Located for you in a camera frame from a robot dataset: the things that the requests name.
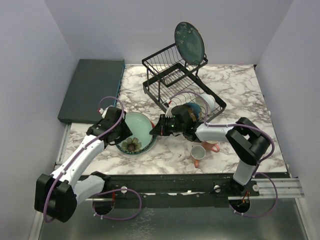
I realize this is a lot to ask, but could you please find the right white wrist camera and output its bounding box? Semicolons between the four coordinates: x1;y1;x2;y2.
165;99;176;118

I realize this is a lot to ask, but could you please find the teal patterned bottom plate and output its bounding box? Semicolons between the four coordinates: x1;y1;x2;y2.
116;136;157;155

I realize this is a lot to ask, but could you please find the white bowl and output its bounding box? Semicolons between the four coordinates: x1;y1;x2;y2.
195;93;216;115

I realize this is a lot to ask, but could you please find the dark grey flat box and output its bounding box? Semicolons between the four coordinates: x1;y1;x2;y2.
57;59;126;124

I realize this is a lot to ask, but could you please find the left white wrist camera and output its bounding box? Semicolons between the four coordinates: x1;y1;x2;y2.
97;105;111;119

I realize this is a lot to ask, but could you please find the black wire dish rack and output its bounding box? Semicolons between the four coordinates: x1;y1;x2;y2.
142;43;227;121

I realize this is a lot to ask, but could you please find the purple cable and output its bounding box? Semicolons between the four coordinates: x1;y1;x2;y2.
42;96;143;224
165;90;279;218

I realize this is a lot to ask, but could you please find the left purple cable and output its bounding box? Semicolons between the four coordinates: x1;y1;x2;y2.
42;96;143;224

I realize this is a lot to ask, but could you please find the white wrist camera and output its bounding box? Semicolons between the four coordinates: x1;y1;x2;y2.
165;99;176;118
97;105;111;119

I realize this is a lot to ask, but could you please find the black mounting rail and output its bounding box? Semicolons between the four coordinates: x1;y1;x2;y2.
79;172;261;210

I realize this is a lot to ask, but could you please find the plain pink mug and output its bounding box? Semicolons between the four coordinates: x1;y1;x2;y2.
201;141;220;153

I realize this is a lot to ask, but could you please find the blue glazed floral plate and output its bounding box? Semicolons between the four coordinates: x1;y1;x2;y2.
174;22;205;66

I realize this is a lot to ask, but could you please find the aluminium frame rail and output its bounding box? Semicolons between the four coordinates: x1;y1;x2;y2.
27;124;305;240

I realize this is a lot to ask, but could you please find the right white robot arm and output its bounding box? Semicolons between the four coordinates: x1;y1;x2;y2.
149;103;275;196

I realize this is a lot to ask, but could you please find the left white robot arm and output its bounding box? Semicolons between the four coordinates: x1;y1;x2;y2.
34;106;132;223

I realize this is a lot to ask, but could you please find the printed salmon coffee mug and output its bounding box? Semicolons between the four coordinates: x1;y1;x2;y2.
190;145;206;168

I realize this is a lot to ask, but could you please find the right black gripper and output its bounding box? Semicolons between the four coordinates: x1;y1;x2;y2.
149;114;185;137

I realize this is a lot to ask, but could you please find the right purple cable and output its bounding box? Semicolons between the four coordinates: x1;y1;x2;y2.
165;90;279;218

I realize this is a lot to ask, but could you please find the orange plate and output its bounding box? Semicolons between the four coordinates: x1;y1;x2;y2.
125;112;153;146

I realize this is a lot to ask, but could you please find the dark bowl beige inside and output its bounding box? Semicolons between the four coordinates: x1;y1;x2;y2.
184;102;202;121

